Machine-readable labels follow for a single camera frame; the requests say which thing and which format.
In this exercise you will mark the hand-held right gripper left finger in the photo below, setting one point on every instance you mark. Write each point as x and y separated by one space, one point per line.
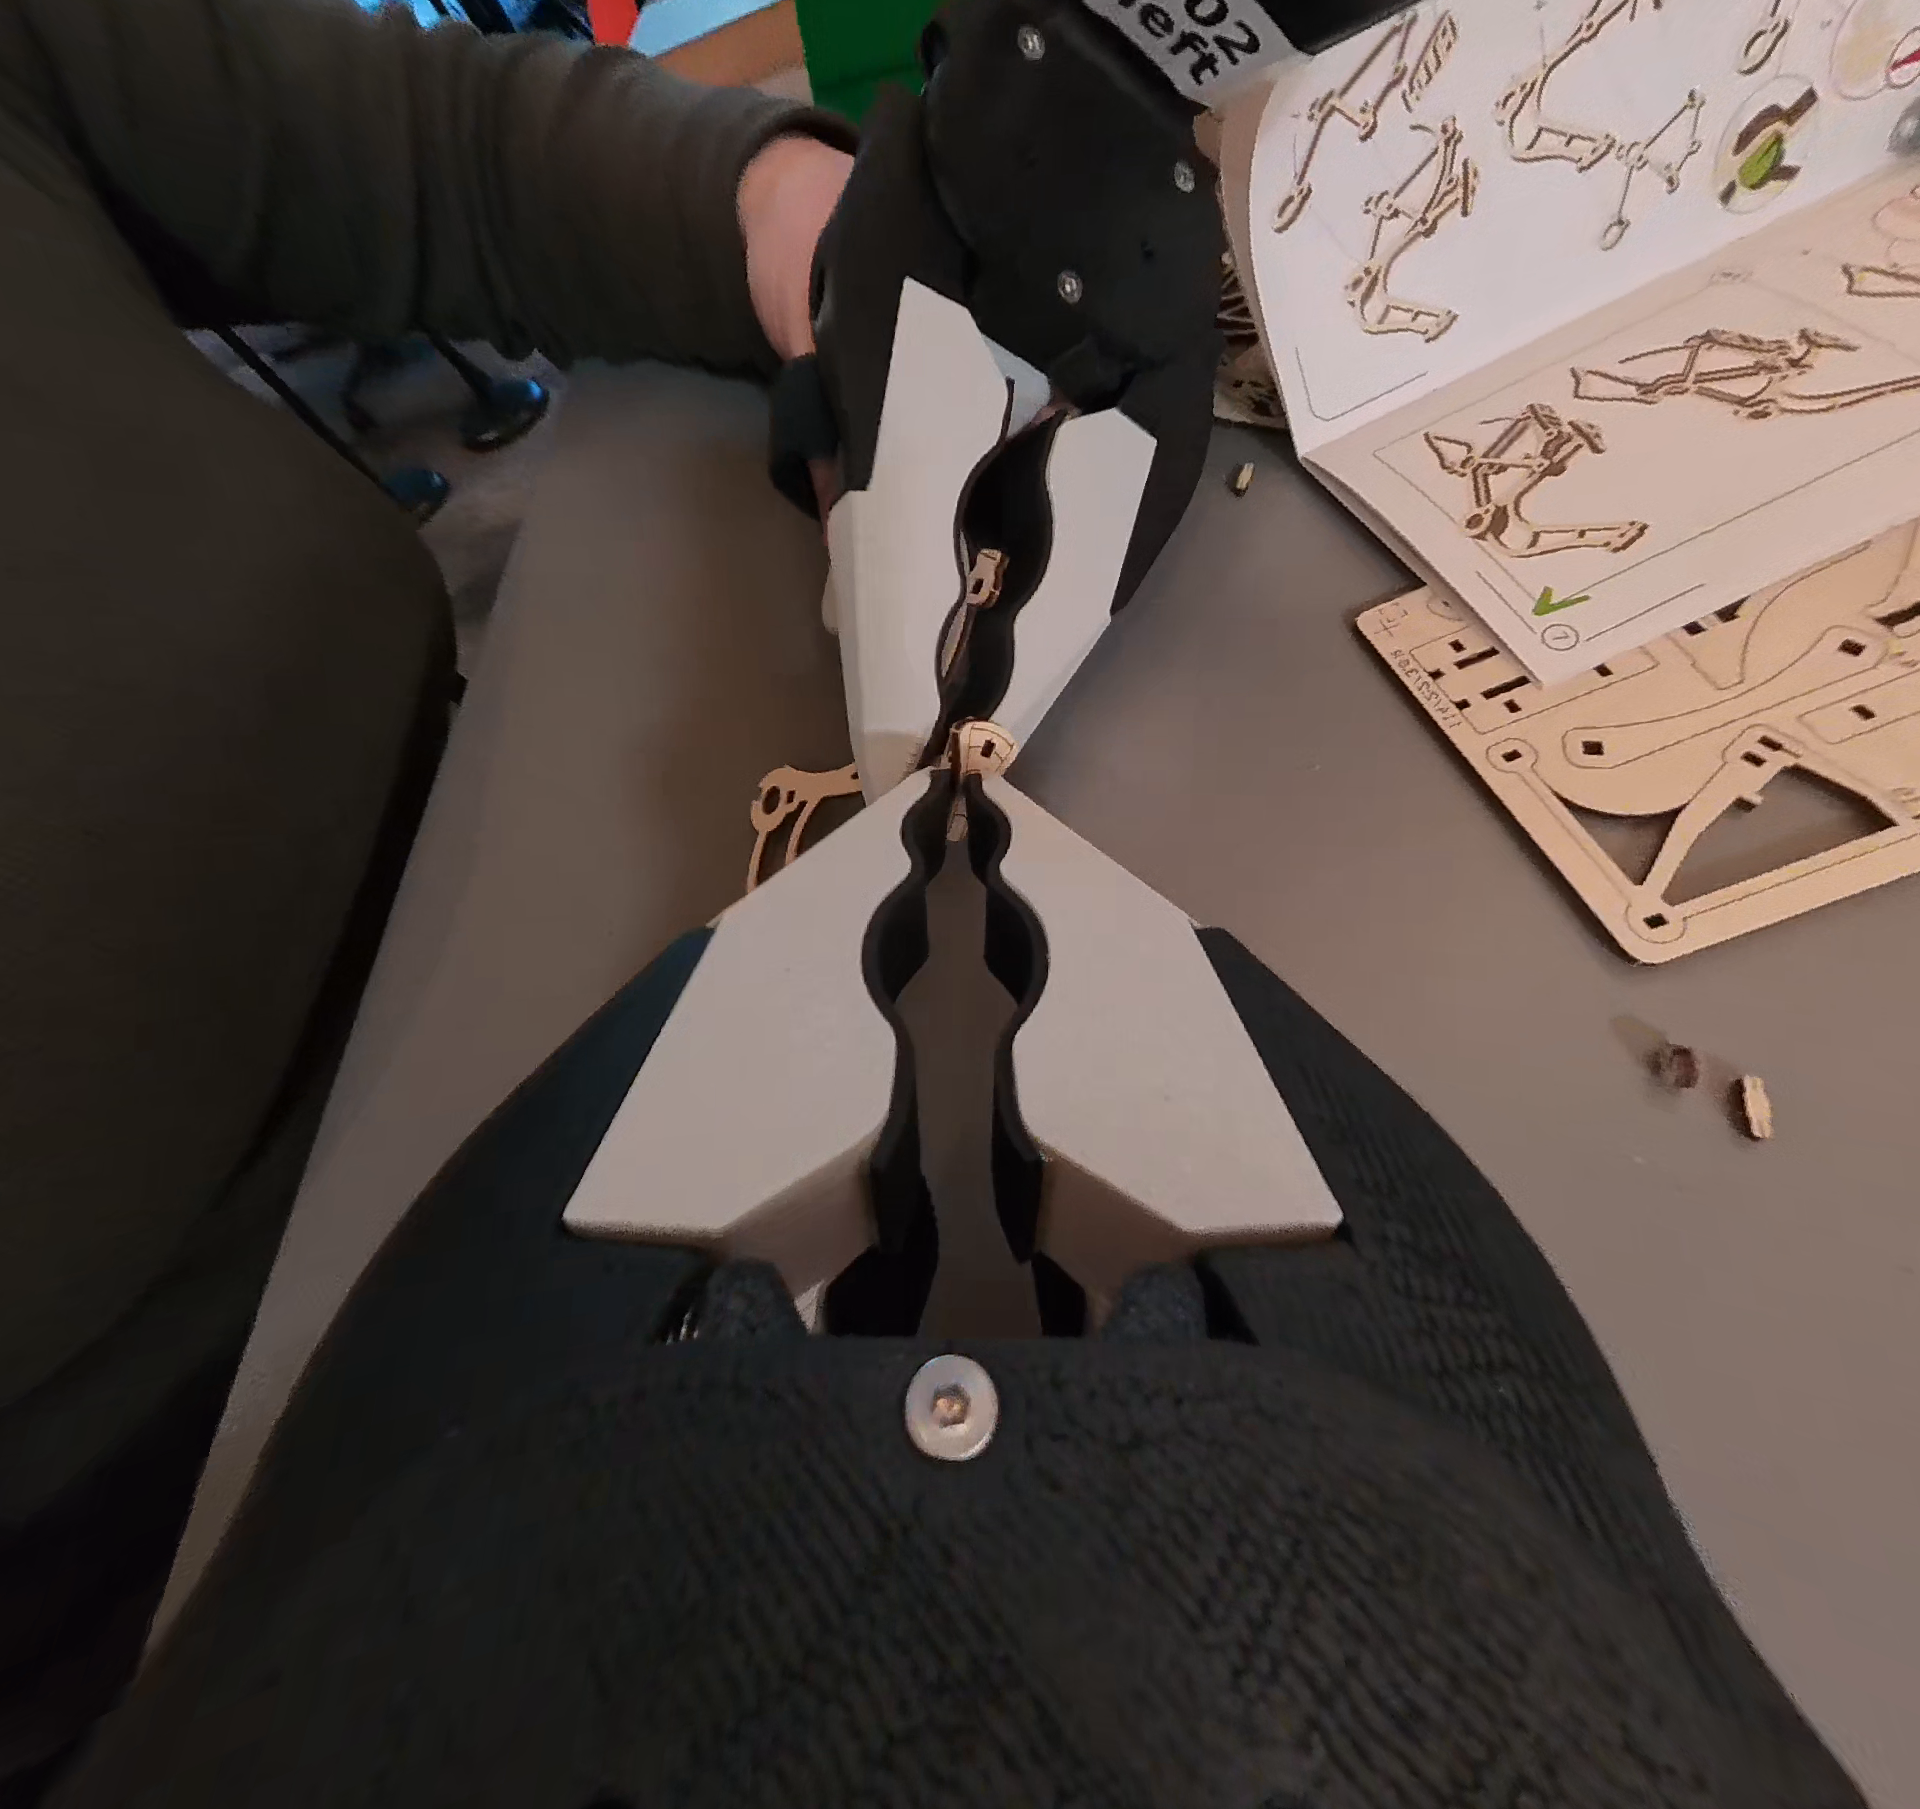
734 1088

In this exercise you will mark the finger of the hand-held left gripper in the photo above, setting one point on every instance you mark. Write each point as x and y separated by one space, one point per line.
1081 548
902 519

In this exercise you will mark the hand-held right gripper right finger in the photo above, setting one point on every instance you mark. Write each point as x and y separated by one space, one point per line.
1171 1088

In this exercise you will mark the small round wooden wheel part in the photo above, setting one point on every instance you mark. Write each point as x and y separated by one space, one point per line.
988 749

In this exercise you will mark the person's left forearm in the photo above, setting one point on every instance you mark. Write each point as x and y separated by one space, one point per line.
451 159

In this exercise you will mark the laser-cut wooden parts sheet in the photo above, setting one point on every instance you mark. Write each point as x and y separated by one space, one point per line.
1531 805

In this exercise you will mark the person's left hand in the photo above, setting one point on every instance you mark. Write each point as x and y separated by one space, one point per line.
790 249

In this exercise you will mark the wooden spoked wheel part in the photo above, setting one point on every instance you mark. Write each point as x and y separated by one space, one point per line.
1245 369

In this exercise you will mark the wooden linkage part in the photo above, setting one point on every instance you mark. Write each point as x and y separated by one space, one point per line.
781 800

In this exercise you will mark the black office chair base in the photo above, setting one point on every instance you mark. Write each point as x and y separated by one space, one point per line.
503 413

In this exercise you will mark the small dark wooden bit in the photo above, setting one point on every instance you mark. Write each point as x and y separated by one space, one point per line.
1673 1068

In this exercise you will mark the white instruction booklet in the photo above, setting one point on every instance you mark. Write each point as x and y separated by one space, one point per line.
1651 385

